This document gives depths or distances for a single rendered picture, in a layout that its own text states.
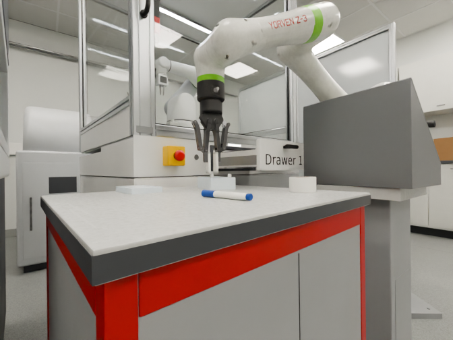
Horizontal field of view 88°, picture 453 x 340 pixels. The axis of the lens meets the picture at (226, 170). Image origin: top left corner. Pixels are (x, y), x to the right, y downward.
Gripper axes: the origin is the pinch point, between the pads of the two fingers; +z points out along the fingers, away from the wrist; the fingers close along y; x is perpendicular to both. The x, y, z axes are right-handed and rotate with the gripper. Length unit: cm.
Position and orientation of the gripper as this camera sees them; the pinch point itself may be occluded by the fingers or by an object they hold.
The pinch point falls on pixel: (212, 162)
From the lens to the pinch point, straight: 79.2
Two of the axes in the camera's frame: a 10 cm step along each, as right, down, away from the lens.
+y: 9.1, -0.2, 4.1
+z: 0.2, 10.0, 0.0
